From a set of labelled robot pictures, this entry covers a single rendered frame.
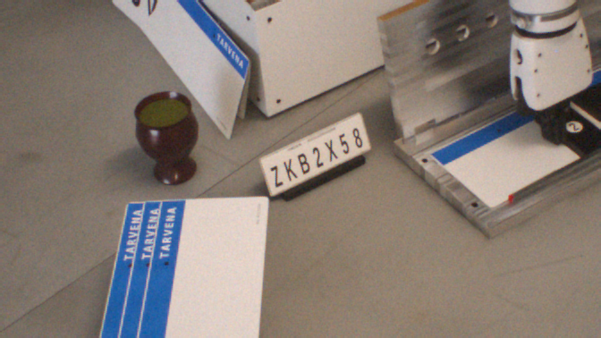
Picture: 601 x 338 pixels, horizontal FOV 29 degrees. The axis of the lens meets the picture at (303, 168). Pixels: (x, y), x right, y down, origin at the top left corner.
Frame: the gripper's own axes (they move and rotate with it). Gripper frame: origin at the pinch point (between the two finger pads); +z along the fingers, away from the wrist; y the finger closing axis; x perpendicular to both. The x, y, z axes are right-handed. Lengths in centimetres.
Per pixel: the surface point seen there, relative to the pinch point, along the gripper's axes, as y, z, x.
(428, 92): -11.9, -6.6, 10.3
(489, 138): -6.1, 1.4, 6.0
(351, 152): -22.5, -0.3, 14.7
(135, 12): -31, -10, 63
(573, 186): -3.2, 4.7, -7.0
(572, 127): 3.1, 1.5, -0.1
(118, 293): -62, -6, 1
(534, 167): -5.2, 3.1, -1.9
